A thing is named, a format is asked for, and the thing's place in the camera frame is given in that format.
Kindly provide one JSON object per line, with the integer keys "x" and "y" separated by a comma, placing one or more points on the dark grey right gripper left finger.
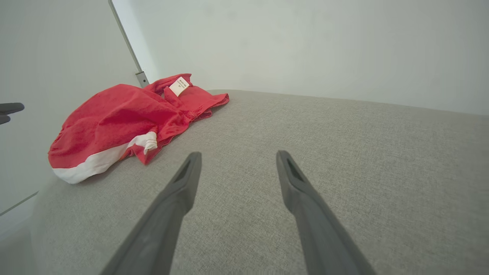
{"x": 164, "y": 221}

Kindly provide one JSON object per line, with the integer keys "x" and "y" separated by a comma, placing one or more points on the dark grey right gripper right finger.
{"x": 317, "y": 229}

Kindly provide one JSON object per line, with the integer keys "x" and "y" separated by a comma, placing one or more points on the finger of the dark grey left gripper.
{"x": 4, "y": 119}
{"x": 11, "y": 108}

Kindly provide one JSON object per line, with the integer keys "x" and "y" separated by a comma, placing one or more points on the pile of red garments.
{"x": 114, "y": 118}

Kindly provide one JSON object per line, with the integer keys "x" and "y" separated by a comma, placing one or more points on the grey fabric sofa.
{"x": 305, "y": 160}

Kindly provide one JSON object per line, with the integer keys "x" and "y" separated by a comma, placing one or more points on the grey metal bar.
{"x": 128, "y": 44}

